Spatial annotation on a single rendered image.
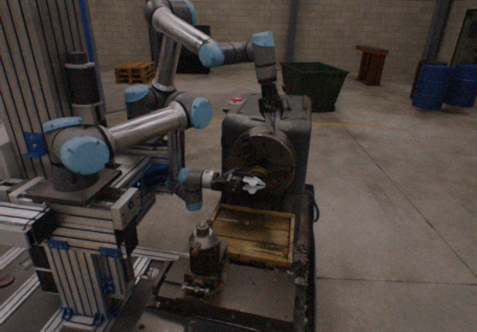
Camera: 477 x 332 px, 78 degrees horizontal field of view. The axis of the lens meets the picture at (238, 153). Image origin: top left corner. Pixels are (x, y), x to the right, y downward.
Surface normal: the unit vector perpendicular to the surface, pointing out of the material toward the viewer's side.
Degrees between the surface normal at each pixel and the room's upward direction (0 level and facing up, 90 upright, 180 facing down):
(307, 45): 90
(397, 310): 0
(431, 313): 0
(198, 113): 89
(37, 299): 0
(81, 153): 91
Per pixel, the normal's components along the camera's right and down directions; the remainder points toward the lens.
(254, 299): 0.02, -0.91
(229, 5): -0.03, 0.41
